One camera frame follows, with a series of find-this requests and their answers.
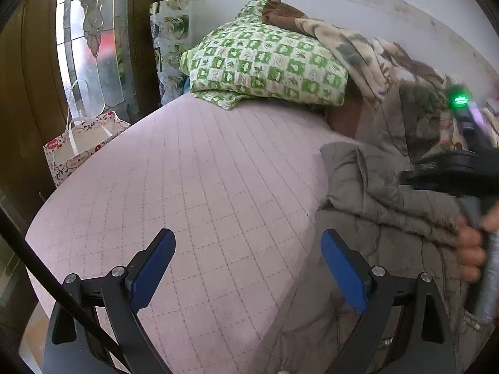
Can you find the wooden door with stained glass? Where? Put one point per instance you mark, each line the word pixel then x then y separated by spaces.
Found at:
pixel 35 85

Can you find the person's right hand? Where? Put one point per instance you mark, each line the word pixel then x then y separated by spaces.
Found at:
pixel 469 249

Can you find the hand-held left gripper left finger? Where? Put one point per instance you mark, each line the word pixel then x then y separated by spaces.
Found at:
pixel 152 270

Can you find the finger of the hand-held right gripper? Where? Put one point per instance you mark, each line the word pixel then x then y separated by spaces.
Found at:
pixel 448 163
pixel 436 183

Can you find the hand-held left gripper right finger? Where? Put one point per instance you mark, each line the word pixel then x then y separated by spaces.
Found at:
pixel 343 274

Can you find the green checkered pillow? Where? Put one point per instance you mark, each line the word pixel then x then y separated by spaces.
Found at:
pixel 265 62

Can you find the white red-printed gift bag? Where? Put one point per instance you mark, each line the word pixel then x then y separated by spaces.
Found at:
pixel 74 152

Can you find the grey-brown puffer jacket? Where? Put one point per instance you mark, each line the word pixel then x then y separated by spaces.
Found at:
pixel 390 210

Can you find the floral fabric by door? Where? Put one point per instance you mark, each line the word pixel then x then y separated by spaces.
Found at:
pixel 171 27

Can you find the pink quilted bed cover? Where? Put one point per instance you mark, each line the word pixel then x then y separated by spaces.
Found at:
pixel 195 187

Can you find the brown knit cloth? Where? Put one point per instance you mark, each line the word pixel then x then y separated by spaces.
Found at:
pixel 282 13

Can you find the beige floral blanket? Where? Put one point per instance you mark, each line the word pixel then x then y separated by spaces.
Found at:
pixel 351 54

